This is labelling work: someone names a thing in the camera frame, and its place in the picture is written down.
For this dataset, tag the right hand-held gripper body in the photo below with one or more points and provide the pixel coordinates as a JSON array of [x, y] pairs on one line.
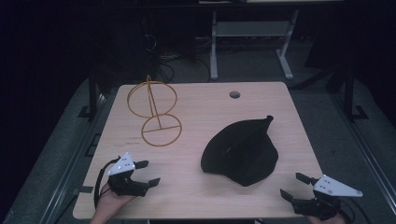
[[323, 205]]

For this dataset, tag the white metal frame stand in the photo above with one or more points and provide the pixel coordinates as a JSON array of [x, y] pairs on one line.
[[252, 29]]

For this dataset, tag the black hat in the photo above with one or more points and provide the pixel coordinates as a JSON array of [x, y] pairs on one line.
[[239, 155]]

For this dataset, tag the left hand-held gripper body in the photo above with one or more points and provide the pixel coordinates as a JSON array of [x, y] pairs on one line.
[[126, 183]]

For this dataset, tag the person's left hand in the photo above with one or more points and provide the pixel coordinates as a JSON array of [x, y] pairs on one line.
[[107, 205]]

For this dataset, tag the black metal stand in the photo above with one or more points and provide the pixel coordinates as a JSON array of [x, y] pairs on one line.
[[350, 93], [92, 96]]

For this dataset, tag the person's right hand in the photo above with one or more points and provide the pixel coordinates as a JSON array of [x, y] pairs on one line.
[[327, 221]]

